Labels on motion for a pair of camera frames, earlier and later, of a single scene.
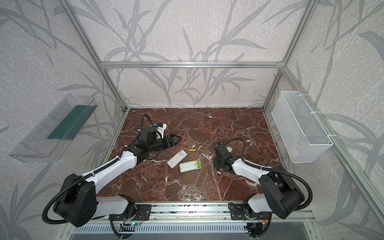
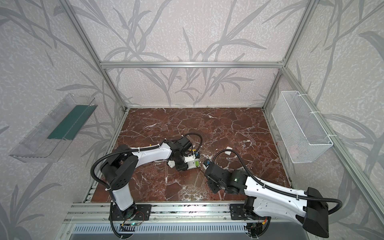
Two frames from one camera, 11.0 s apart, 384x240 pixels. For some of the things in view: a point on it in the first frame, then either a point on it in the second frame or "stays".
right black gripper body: x=218 y=161 -> x=212 y=183
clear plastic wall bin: x=49 y=140 stays
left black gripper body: x=169 y=141 -> x=182 y=165
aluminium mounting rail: x=188 y=212 stays
